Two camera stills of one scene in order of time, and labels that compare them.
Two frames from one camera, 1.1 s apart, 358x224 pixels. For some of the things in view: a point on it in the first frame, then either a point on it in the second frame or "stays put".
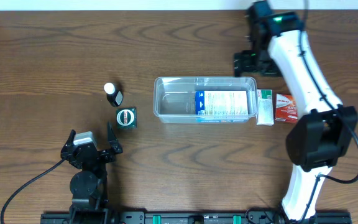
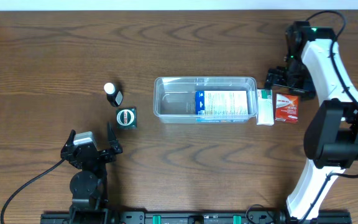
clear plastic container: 206,99 stays put
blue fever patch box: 222,106 stays put
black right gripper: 254,64 → 286,80
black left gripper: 109,156 stays put
